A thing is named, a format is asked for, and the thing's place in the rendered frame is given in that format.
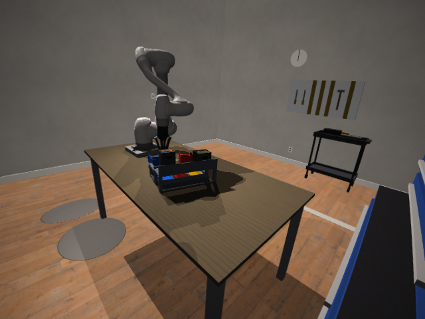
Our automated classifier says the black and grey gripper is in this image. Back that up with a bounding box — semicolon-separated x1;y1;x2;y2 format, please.
154;126;171;150

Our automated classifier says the blue bin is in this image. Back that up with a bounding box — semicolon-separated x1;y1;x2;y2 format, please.
148;155;159;166

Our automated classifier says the red bin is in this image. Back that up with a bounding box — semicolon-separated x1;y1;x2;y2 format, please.
179;152;193;163

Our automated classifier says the dark grey metal shelf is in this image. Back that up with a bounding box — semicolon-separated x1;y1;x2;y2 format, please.
148;159;218;192

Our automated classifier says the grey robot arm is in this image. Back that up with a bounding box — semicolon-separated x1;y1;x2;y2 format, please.
131;47;194;151

